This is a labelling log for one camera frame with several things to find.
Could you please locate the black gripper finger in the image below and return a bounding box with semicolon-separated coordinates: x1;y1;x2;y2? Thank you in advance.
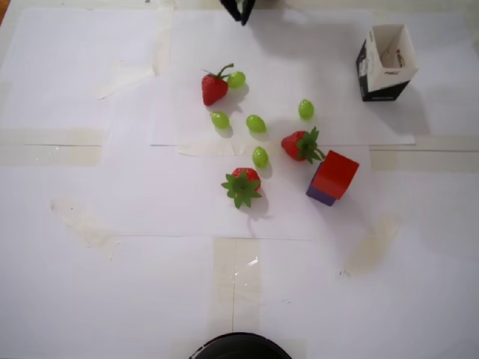
240;0;257;26
219;0;242;22

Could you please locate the red wooden cube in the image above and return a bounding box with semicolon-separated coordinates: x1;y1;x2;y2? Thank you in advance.
312;150;360;200

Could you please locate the purple wooden cube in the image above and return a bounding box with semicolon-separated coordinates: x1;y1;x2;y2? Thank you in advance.
305;170;338;207

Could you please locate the green plastic grape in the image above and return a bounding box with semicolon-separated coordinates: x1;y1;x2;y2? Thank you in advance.
251;145;269;169
245;114;268;135
227;71;247;90
210;111;231;130
298;98;315;121

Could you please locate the red plastic strawberry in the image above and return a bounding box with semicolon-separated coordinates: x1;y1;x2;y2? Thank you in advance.
281;126;326;165
220;167;263;210
201;62;235;107

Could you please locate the open white black cardboard box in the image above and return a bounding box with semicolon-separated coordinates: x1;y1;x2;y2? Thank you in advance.
355;23;419;103

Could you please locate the black round object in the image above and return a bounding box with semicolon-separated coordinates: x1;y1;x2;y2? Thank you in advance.
189;331;292;359

